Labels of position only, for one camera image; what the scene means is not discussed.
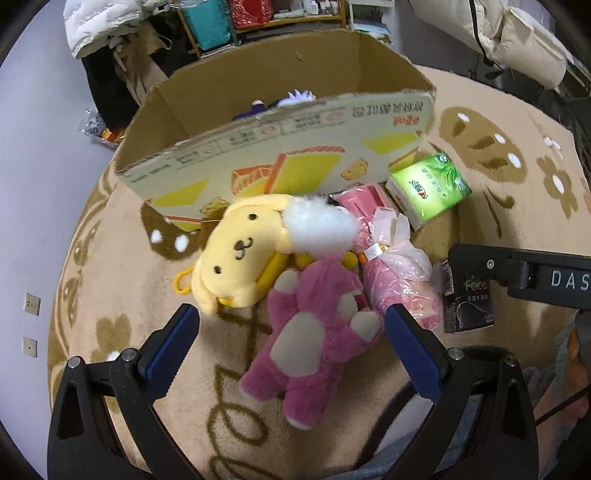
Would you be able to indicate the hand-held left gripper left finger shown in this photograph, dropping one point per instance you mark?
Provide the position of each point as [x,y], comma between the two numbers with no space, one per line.
[170,353]

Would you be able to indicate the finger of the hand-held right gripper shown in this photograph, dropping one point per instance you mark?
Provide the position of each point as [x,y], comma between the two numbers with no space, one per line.
[480,263]

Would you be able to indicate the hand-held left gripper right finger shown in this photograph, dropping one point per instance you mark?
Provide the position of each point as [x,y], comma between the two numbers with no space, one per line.
[415,355]

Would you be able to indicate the pink bear plush toy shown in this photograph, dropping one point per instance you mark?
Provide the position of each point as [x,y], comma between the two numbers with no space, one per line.
[314,364]

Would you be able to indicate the printed cardboard box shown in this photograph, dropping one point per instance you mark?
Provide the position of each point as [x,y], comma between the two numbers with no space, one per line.
[277,74]

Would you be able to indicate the person's right forearm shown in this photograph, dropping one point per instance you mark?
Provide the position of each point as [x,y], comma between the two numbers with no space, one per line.
[561,392]

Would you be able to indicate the black tissue pack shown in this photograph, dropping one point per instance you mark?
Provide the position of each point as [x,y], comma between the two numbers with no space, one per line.
[468,309]

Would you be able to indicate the pink umbrella in plastic wrap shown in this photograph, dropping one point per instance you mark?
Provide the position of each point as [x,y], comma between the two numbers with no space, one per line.
[392,286]

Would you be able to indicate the person's blue jeans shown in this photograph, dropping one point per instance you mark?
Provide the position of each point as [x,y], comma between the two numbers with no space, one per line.
[457,434]

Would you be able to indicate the green tissue pack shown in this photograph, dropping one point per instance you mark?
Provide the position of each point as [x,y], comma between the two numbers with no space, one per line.
[429,184]

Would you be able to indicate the yellow dog plush toy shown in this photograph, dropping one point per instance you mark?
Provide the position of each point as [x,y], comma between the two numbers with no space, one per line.
[235,249]

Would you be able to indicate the beige patterned rug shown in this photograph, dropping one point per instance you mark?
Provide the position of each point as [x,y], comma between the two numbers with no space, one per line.
[461,138]

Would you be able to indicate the pink box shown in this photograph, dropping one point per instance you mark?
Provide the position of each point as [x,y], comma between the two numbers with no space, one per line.
[364,198]

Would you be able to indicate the white fluffy plush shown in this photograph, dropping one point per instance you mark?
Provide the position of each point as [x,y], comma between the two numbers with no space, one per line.
[318,226]

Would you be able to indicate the beige puffer jacket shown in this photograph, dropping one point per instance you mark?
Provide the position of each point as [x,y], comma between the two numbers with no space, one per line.
[521,46]

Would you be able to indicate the snack packets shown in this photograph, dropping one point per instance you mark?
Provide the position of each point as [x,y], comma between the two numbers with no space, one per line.
[99,129]

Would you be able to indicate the white-haired doll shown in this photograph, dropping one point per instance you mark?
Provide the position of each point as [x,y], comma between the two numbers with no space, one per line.
[299,97]

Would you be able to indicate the black clothes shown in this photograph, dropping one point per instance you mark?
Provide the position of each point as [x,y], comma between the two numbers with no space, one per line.
[106,87]

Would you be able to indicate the yellow shelf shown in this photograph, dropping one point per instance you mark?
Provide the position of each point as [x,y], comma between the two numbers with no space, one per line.
[295,21]

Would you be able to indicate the teal bag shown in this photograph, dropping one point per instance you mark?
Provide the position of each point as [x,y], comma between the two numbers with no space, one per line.
[210,25]

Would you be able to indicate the white puffer jacket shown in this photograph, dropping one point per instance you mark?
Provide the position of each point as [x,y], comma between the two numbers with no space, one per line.
[101,23]

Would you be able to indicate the red bag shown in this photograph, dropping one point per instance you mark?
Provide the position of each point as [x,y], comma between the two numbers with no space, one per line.
[251,14]

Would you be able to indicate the white wall socket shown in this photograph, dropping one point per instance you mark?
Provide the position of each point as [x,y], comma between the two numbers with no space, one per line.
[32,304]
[30,347]

